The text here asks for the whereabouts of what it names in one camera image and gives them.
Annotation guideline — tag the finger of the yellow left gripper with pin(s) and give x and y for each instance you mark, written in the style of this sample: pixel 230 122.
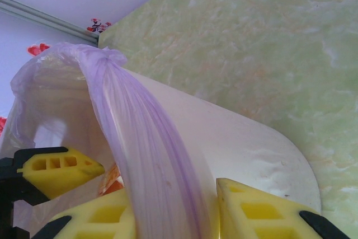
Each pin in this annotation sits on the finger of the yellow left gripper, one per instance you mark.
pixel 70 174

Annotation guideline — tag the purple plastic bin liner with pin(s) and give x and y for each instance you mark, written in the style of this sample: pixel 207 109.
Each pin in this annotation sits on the purple plastic bin liner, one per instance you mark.
pixel 145 127

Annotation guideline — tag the aluminium frame corner post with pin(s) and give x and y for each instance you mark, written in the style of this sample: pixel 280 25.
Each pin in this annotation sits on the aluminium frame corner post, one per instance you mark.
pixel 42 16

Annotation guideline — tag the white plastic waste bin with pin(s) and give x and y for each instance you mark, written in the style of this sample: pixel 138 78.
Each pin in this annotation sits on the white plastic waste bin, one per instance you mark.
pixel 237 144

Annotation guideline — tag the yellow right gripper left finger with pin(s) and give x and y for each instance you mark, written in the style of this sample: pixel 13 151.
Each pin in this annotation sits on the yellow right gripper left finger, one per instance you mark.
pixel 103 216

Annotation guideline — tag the orange brown drink bottle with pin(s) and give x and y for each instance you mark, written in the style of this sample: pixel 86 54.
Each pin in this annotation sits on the orange brown drink bottle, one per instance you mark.
pixel 112 185

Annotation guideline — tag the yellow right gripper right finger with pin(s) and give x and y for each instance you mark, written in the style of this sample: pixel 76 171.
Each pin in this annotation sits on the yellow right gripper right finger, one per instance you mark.
pixel 251 211

